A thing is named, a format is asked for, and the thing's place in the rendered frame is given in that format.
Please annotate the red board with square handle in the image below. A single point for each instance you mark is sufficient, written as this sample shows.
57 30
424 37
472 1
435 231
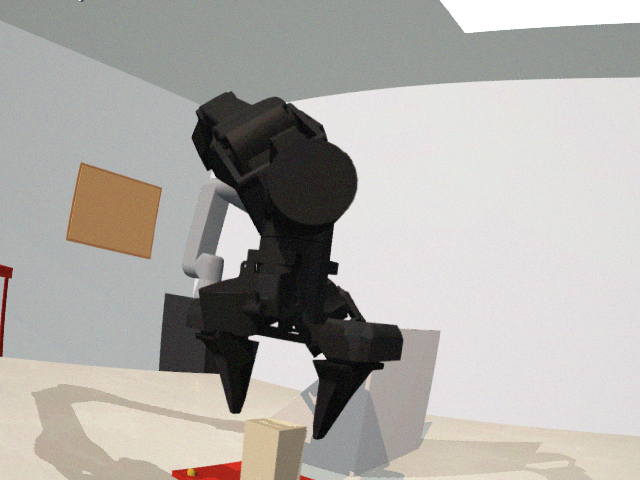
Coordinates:
272 450

